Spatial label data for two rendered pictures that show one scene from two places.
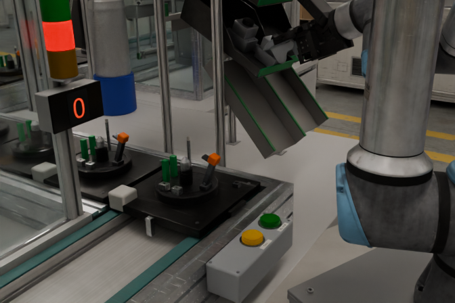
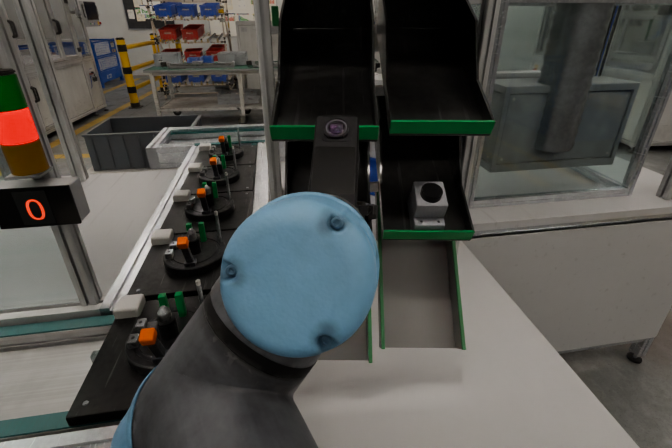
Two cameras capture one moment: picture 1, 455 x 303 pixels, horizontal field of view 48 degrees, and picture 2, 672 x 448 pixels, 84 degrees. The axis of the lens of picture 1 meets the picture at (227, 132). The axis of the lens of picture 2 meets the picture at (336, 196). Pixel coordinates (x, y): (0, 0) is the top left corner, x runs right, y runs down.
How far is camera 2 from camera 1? 1.01 m
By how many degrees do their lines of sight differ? 44
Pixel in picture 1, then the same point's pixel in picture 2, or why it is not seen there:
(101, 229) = (90, 330)
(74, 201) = (80, 291)
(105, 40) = not seen: hidden behind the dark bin
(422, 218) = not seen: outside the picture
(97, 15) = not seen: hidden behind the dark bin
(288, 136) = (361, 344)
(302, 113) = (435, 314)
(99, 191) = (139, 286)
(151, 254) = (66, 395)
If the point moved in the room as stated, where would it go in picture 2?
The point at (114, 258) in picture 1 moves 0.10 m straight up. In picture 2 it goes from (53, 372) to (33, 330)
